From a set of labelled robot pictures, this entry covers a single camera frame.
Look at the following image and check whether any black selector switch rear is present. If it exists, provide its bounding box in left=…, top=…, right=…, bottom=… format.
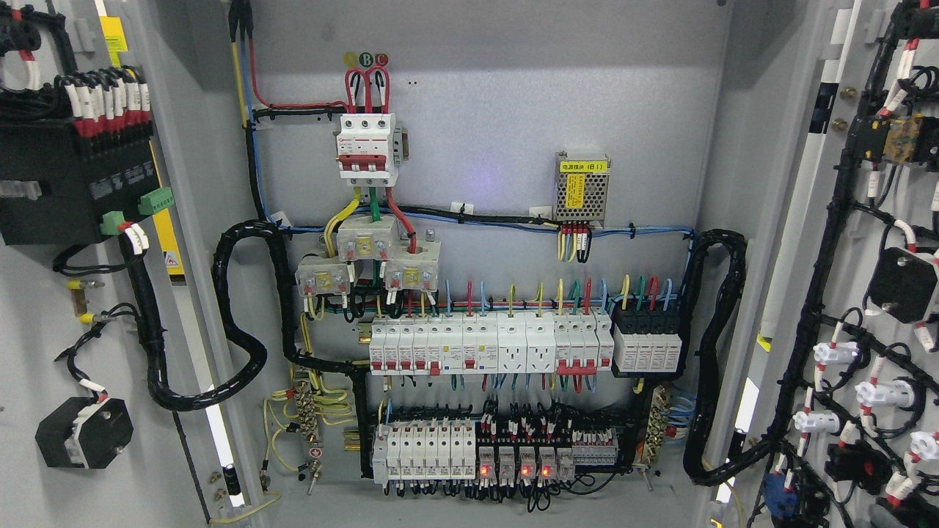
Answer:
left=34, top=397, right=134, bottom=469

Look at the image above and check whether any grey cabinet door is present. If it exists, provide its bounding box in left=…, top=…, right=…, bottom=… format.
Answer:
left=2, top=1, right=252, bottom=527
left=684, top=1, right=937, bottom=527

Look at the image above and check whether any red white main breaker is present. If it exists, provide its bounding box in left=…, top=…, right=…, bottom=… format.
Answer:
left=336, top=113, right=402, bottom=187

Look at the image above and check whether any white breaker socket row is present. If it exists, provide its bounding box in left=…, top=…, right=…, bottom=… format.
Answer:
left=368, top=310, right=614, bottom=375

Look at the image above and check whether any lower relay terminal row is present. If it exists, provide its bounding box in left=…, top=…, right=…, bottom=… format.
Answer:
left=371, top=399, right=629, bottom=497

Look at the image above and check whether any black meter rear housing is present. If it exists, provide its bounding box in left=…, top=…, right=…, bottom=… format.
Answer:
left=1, top=120, right=174, bottom=245

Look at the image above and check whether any brass ground terminal bar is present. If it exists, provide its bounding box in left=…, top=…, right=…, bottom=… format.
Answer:
left=294, top=372, right=323, bottom=494

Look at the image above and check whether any black corrugated cable conduit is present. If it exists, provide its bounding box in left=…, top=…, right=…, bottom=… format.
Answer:
left=682, top=229, right=749, bottom=486
left=129, top=219, right=368, bottom=411

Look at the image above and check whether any black corrugated cable conduit right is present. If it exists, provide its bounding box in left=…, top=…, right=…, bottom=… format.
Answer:
left=682, top=229, right=749, bottom=486

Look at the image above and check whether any grey current transformer cluster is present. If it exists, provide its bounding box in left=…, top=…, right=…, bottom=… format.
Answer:
left=296, top=214, right=440, bottom=304

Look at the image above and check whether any metal mesh power supply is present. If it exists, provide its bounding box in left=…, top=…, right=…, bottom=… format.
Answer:
left=553, top=150, right=611, bottom=227

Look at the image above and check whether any black corrugated cable conduit left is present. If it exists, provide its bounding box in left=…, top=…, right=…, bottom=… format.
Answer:
left=129, top=219, right=368, bottom=411

